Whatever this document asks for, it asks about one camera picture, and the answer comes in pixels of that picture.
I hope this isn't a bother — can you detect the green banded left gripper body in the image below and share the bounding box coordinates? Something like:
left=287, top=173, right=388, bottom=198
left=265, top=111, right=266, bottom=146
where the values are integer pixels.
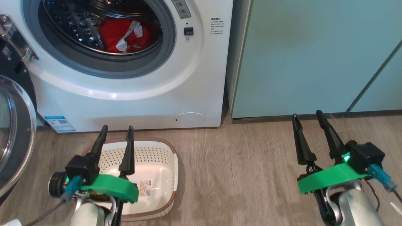
left=75, top=174, right=139, bottom=203

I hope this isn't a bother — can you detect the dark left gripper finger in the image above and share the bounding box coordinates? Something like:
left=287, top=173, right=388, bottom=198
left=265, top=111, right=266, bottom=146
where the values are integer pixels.
left=85, top=125, right=109, bottom=174
left=118, top=126, right=136, bottom=180

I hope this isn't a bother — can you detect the printed basket label sticker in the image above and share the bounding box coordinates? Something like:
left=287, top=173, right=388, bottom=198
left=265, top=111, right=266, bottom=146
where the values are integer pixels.
left=130, top=180, right=153, bottom=197

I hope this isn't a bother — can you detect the cream perforated laundry basket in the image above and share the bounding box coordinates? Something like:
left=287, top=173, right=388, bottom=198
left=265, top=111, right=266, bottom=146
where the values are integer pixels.
left=82, top=137, right=179, bottom=222

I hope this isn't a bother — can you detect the pale green cabinet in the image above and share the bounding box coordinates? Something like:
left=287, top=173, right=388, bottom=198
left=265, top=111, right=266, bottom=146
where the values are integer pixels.
left=226, top=0, right=402, bottom=120

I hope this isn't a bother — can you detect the white oval filter hatch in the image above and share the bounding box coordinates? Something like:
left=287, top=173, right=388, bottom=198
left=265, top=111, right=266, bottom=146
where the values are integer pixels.
left=174, top=112, right=206, bottom=127

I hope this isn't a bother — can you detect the red and white garment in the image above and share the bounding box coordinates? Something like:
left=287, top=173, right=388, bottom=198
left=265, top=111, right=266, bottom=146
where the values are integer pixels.
left=99, top=16, right=160, bottom=53

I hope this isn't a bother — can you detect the steel washer drum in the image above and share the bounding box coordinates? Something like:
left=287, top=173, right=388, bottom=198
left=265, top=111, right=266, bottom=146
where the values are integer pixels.
left=39, top=0, right=164, bottom=56

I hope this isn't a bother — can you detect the black round washing machine door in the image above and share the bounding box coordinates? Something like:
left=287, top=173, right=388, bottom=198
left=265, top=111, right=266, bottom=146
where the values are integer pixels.
left=0, top=14, right=38, bottom=204

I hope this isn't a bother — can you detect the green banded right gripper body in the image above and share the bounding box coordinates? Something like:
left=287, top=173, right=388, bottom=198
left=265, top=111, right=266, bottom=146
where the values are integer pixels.
left=297, top=163, right=370, bottom=194

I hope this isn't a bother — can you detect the blue white energy label sticker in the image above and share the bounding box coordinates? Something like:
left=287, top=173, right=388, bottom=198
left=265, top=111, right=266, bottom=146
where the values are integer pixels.
left=44, top=116, right=76, bottom=133

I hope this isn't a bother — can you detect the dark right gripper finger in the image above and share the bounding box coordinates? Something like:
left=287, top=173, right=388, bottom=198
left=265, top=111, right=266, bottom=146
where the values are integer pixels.
left=316, top=110, right=348, bottom=164
left=292, top=114, right=318, bottom=171

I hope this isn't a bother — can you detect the white front-load washing machine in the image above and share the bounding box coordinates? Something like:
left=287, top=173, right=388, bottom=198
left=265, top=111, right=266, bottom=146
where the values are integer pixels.
left=0, top=0, right=234, bottom=133

